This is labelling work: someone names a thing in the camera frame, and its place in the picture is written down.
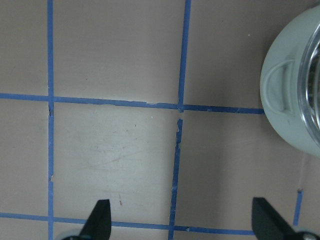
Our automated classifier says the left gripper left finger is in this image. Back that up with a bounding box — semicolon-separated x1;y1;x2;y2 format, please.
78;199;112;240

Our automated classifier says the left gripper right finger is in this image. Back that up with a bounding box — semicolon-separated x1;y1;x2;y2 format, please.
251;196;320;240

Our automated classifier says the grey-green cooking pot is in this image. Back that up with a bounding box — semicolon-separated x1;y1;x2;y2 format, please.
260;5;320;157

